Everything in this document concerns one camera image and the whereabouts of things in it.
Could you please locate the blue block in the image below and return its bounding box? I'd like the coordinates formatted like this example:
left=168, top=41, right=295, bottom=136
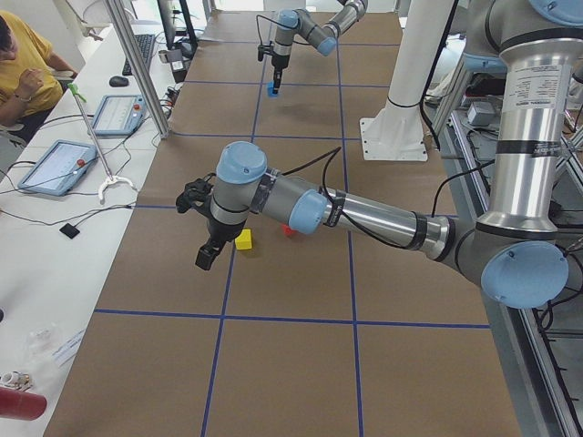
left=266, top=82, right=279, bottom=97

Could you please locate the yellow block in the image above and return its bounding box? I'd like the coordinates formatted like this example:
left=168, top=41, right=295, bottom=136
left=235, top=229, right=253, bottom=250

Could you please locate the red block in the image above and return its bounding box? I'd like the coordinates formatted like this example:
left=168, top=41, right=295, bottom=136
left=281, top=224, right=298, bottom=238

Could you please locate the black keyboard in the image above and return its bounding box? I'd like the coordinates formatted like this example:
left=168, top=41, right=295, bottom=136
left=121, top=33, right=157, bottom=76

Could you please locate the small black square pad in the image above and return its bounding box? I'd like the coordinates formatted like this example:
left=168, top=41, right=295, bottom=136
left=59, top=223, right=80, bottom=239

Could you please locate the black computer mouse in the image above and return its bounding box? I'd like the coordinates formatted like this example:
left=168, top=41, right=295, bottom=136
left=108, top=76, right=129, bottom=87

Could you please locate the upper blue teach pendant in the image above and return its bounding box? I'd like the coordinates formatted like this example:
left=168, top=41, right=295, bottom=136
left=92, top=95, right=147, bottom=137

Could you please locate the blue teach pendant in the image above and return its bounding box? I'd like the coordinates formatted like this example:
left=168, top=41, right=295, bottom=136
left=92, top=95, right=147, bottom=137
left=17, top=140, right=97, bottom=197

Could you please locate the lower blue teach pendant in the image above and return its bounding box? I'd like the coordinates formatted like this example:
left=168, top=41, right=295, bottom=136
left=17, top=140, right=97, bottom=197

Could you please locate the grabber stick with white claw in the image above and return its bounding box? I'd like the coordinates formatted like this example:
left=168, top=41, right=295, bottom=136
left=67, top=82, right=138, bottom=204

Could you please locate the red cylinder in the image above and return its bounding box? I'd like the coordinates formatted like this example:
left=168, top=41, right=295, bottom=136
left=0, top=387, right=47, bottom=421

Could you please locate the person in yellow shirt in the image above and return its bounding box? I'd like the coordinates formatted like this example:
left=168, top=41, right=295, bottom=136
left=1, top=11, right=77, bottom=141

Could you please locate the white pedestal column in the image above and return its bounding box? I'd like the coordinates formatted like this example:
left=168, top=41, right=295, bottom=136
left=360, top=0, right=457, bottom=162

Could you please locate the aluminium frame post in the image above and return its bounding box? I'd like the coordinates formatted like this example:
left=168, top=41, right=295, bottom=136
left=104, top=0, right=169, bottom=139

